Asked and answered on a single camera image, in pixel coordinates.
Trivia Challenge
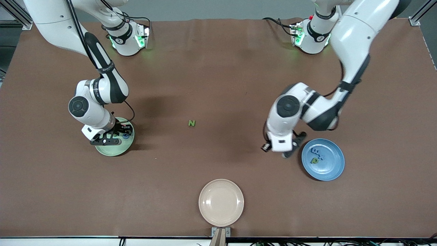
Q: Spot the green plate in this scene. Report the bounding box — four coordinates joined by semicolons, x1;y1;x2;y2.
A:
94;117;135;157

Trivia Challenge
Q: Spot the blue plate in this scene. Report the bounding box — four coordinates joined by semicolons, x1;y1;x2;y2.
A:
301;138;345;181

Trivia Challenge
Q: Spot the beige plate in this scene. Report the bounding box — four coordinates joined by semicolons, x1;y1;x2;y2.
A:
198;179;244;227

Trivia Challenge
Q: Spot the brown table cover mat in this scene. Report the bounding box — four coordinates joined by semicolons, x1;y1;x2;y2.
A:
0;18;437;238

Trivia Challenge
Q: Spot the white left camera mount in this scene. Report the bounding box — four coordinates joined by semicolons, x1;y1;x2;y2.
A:
267;131;296;153

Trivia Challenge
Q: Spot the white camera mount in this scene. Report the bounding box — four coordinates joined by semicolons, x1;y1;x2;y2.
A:
267;131;296;153
81;124;114;141

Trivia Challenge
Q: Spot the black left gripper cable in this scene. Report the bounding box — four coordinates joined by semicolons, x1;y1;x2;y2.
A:
262;60;344;145

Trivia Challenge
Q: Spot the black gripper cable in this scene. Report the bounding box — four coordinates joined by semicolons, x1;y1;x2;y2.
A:
262;60;344;145
67;0;136;125

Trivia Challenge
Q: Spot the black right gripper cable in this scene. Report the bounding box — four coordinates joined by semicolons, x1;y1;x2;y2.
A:
67;0;136;125

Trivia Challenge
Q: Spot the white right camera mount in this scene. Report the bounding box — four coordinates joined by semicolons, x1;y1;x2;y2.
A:
81;124;114;141

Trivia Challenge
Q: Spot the metal camera stand bracket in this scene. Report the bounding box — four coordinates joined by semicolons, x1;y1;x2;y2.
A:
210;227;231;246

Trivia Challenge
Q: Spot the black right base cable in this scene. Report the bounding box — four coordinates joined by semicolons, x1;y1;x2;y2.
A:
128;15;153;39

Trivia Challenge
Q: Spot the black base cable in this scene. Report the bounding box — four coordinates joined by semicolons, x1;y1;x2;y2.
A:
262;16;294;36
128;15;153;39

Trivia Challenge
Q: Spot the white table edge rail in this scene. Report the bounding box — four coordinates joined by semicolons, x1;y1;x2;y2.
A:
0;236;437;246

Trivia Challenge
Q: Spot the black left base cable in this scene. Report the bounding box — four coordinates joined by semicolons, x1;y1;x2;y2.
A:
262;16;294;36

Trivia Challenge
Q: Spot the aluminium frame post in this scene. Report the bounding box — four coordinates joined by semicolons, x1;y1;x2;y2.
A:
0;0;34;30
408;0;437;26

